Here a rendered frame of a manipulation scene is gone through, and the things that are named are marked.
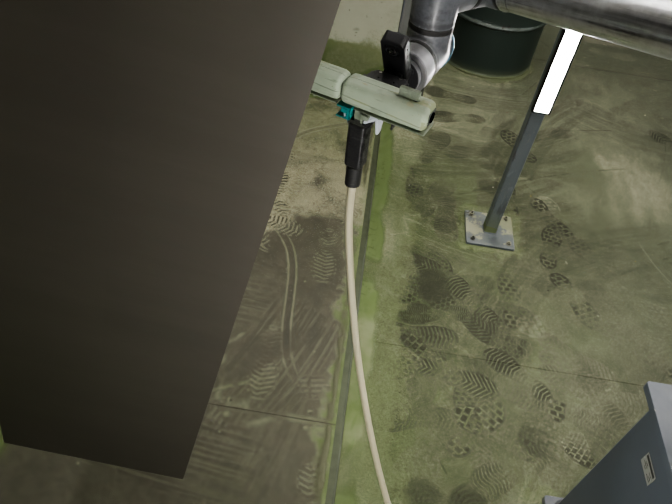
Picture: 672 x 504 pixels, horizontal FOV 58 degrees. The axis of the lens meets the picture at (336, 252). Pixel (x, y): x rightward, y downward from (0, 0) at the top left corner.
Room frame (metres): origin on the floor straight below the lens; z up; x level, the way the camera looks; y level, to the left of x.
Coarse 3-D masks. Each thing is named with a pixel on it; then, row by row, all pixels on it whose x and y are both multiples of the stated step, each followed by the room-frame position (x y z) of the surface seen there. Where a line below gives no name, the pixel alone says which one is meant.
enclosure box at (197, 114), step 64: (0, 0) 0.48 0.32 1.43; (64, 0) 0.48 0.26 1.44; (128, 0) 0.48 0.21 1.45; (192, 0) 0.49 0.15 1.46; (256, 0) 0.49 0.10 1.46; (320, 0) 0.49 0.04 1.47; (0, 64) 0.48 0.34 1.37; (64, 64) 0.48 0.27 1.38; (128, 64) 0.48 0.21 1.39; (192, 64) 0.49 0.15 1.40; (256, 64) 0.49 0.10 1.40; (0, 128) 0.48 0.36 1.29; (64, 128) 0.48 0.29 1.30; (128, 128) 0.48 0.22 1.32; (192, 128) 0.49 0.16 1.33; (256, 128) 0.49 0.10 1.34; (0, 192) 0.48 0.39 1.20; (64, 192) 0.48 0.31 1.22; (128, 192) 0.48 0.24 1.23; (192, 192) 0.48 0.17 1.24; (256, 192) 0.49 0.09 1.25; (0, 256) 0.48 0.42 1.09; (64, 256) 0.48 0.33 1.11; (128, 256) 0.48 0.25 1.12; (192, 256) 0.48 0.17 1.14; (0, 320) 0.48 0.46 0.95; (64, 320) 0.48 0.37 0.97; (128, 320) 0.48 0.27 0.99; (192, 320) 0.48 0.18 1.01; (0, 384) 0.47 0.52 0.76; (64, 384) 0.48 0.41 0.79; (128, 384) 0.48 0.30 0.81; (192, 384) 0.48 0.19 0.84; (64, 448) 0.47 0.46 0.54; (128, 448) 0.48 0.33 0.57; (192, 448) 0.48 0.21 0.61
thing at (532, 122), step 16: (560, 32) 1.88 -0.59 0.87; (528, 112) 1.88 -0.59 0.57; (528, 128) 1.85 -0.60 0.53; (528, 144) 1.85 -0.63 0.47; (512, 160) 1.85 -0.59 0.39; (512, 176) 1.85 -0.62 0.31; (496, 192) 1.89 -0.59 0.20; (512, 192) 1.85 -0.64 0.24; (496, 208) 1.85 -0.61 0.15; (496, 224) 1.85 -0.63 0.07
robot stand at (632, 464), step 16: (656, 384) 0.76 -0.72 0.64; (656, 400) 0.72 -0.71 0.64; (656, 416) 0.68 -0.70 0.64; (640, 432) 0.69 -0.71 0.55; (656, 432) 0.65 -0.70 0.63; (624, 448) 0.69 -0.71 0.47; (640, 448) 0.66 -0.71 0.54; (656, 448) 0.64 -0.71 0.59; (608, 464) 0.69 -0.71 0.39; (624, 464) 0.66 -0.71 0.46; (640, 464) 0.63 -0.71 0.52; (656, 464) 0.61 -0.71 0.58; (592, 480) 0.69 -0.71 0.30; (608, 480) 0.66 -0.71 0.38; (624, 480) 0.63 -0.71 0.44; (640, 480) 0.61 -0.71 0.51; (656, 480) 0.58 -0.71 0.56; (544, 496) 0.76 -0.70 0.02; (576, 496) 0.69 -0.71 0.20; (592, 496) 0.66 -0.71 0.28; (608, 496) 0.63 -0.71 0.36; (624, 496) 0.60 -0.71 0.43; (640, 496) 0.58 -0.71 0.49; (656, 496) 0.55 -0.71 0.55
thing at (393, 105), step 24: (336, 72) 0.89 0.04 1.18; (336, 96) 0.87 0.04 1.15; (360, 96) 0.85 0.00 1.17; (384, 96) 0.84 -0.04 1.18; (408, 96) 0.84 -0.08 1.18; (360, 120) 0.85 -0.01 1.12; (384, 120) 0.83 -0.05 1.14; (408, 120) 0.82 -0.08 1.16; (360, 144) 0.86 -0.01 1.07; (360, 168) 0.86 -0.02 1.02
